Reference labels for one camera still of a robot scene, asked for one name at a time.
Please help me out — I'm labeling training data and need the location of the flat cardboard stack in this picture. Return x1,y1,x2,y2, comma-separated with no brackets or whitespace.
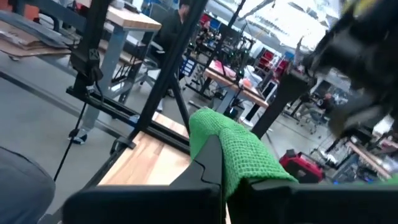
0,18,73,58

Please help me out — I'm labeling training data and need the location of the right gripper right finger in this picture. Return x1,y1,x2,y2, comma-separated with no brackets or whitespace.
228,181,398,224

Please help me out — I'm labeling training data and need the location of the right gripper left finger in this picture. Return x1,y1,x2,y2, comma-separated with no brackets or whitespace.
61,134,225,224

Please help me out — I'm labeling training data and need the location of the person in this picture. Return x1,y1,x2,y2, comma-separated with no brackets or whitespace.
151,0,193,68
0,146,57,224

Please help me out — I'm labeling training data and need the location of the red toolbox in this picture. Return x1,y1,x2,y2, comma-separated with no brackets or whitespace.
279,149,326,184

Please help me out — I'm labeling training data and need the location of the wood top workbench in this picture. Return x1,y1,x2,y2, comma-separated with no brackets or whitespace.
77,2,163,144
203,60,270,116

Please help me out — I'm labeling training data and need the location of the green elastic bandage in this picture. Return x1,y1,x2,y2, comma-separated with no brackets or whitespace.
188,107,300,200

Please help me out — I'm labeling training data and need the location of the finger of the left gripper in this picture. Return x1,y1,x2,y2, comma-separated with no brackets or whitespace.
328,94,390,138

